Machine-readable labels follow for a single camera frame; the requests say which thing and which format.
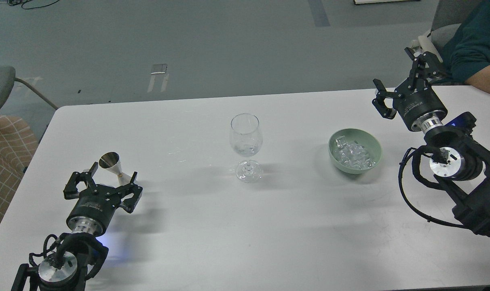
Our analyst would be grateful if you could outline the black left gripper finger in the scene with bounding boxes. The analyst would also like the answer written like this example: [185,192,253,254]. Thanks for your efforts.
[63,162,99,200]
[118,171,143,213]

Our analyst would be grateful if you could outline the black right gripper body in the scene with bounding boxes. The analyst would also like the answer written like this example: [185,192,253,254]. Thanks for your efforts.
[392,84,447,133]

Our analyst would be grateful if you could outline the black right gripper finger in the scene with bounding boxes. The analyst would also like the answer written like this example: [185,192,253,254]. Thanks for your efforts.
[372,78,403,120]
[405,47,447,90]

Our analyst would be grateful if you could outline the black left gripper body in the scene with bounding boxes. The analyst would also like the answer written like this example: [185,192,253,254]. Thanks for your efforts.
[66,184,123,236]

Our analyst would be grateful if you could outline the steel cocktail jigger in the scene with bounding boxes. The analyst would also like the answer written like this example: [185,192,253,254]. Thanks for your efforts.
[98,152,132,186]

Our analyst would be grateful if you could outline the clear ice cubes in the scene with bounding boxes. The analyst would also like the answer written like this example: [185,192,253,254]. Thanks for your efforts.
[332,136,378,170]

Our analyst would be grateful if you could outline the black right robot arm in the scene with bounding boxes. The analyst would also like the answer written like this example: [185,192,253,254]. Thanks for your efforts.
[372,47,490,237]

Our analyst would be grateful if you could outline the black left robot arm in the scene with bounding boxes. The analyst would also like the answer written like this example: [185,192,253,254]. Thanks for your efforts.
[11,161,143,291]

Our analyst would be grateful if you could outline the clear wine glass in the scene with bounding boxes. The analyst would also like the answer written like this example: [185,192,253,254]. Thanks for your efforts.
[230,114,263,183]

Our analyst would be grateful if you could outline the person in teal sweater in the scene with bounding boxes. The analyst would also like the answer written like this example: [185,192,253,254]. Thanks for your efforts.
[444,0,490,94]

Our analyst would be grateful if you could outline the green bowl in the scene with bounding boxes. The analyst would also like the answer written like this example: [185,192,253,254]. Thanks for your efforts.
[328,128,382,175]

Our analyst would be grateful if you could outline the grey white office chair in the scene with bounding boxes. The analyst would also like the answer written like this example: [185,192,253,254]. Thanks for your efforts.
[411,0,481,63]

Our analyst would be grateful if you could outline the checkered beige cloth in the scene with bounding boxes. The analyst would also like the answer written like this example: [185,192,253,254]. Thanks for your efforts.
[0,115,38,223]

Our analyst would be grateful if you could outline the metal floor plate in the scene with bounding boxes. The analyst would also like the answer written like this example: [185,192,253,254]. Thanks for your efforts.
[150,64,168,75]

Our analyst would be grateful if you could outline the black floor cable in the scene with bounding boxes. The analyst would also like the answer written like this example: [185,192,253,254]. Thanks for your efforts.
[0,0,61,17]

